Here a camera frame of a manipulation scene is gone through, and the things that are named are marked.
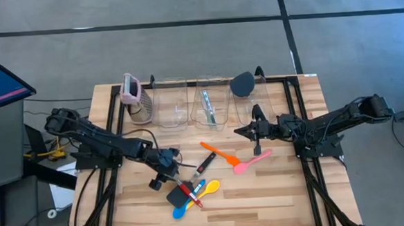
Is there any steel box grater pink handle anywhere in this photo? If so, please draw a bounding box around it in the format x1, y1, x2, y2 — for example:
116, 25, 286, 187
118, 71, 155, 126

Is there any blue silicone spoon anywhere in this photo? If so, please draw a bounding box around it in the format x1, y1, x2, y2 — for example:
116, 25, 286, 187
170, 178, 208, 220

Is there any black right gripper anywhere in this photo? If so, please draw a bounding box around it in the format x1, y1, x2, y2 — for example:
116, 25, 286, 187
232, 113, 299, 158

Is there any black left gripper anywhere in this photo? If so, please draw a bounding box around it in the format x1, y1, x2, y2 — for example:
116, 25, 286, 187
143, 147, 184, 192

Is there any orange silicone spatula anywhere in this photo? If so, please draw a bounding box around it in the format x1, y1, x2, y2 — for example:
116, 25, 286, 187
199, 140, 242, 169

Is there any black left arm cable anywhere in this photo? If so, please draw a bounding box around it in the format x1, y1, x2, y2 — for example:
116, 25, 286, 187
121, 128, 160, 153

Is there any clear plastic bin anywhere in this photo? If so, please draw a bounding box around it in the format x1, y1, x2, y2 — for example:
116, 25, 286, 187
150, 77, 190, 129
188, 75, 233, 132
230, 73, 278, 126

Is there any yellow silicone spoon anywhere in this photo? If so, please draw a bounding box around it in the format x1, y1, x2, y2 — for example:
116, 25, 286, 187
183, 179, 222, 211

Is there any black monitor stand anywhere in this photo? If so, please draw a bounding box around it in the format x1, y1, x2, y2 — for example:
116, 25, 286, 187
21, 121, 81, 193

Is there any pink spoon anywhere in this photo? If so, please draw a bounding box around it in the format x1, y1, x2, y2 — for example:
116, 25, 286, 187
232, 149, 274, 176

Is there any white paper sheet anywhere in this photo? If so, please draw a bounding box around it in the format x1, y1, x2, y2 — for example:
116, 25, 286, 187
47, 160, 80, 212

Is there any green handled kitchen tool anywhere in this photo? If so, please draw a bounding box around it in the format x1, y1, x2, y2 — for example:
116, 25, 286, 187
201, 88, 218, 126

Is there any grey round-headed turner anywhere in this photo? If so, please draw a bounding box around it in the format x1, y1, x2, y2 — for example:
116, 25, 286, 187
229, 70, 268, 125

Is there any black aluminium table frame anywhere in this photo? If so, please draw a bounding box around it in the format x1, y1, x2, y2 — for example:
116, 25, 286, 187
56, 61, 365, 226

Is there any black square-headed turner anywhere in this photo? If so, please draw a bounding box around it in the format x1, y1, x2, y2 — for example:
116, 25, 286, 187
163, 151, 220, 209

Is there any yellow cable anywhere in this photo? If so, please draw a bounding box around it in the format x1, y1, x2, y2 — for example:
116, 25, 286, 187
23, 135, 67, 162

